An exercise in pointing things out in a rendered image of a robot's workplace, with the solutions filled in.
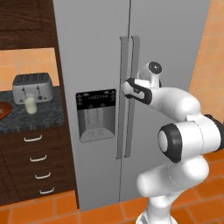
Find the plain grey fridge door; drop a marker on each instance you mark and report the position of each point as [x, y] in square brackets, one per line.
[170, 35]

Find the brown bowl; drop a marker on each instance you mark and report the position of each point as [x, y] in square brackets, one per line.
[4, 110]

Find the dark wood drawer front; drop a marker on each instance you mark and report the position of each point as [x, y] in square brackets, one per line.
[55, 137]
[64, 189]
[59, 156]
[62, 173]

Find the silver toaster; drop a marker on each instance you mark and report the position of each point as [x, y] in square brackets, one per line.
[43, 87]

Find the glass of lemonade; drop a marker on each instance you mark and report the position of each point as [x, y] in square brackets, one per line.
[30, 105]

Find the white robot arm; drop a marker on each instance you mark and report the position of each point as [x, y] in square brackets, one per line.
[189, 135]

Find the dark wood cupboard door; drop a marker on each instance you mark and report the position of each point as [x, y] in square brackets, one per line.
[6, 180]

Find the dark wood wall cupboard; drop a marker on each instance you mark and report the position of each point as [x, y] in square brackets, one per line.
[26, 23]

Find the grey fridge door with dispenser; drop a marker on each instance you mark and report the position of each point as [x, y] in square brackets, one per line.
[87, 43]

